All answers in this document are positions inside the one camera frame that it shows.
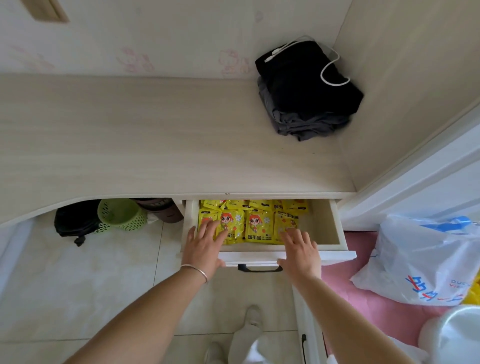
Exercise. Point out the green plastic basket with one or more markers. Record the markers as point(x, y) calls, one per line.
point(120, 213)

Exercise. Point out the person's right hand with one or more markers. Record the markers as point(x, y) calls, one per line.
point(303, 258)

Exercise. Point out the pink bedding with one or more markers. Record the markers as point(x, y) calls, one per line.
point(367, 307)

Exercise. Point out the white drawer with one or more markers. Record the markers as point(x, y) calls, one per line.
point(326, 225)

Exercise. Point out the person's foot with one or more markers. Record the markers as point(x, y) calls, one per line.
point(254, 315)
point(213, 354)

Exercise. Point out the brown plastic bin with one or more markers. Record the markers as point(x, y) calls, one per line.
point(165, 213)

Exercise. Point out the crumpled white plastic sheet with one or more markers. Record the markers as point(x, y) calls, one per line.
point(408, 352)

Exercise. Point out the yellow plastic item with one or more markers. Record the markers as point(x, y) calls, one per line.
point(473, 290)

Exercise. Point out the person's left hand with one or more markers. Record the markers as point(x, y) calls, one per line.
point(202, 255)

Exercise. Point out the person's right foot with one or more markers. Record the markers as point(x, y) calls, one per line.
point(254, 315)

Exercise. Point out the black folded garment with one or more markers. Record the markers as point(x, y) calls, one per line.
point(300, 78)

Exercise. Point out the yellow packets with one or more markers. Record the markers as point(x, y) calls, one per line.
point(258, 225)

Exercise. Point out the beige wall socket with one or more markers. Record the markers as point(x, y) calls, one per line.
point(45, 9)

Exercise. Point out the white round container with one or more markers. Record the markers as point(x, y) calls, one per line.
point(457, 337)

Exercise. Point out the person's left foot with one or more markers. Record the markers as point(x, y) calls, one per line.
point(213, 354)

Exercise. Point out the black plastic bag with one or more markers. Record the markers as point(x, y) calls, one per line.
point(75, 221)

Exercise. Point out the white wardrobe frame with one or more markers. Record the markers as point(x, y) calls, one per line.
point(412, 180)

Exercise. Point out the grey folded garment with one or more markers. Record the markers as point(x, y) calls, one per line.
point(300, 129)

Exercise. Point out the person's white trousers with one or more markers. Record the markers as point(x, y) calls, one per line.
point(243, 345)

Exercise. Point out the white blue-printed plastic bag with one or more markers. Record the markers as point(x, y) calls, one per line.
point(412, 258)

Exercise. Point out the person's right forearm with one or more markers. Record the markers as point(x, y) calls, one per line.
point(348, 326)

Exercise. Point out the person's left forearm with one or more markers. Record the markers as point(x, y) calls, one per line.
point(138, 322)

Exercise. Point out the white cabinet door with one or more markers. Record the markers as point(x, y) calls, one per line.
point(309, 326)

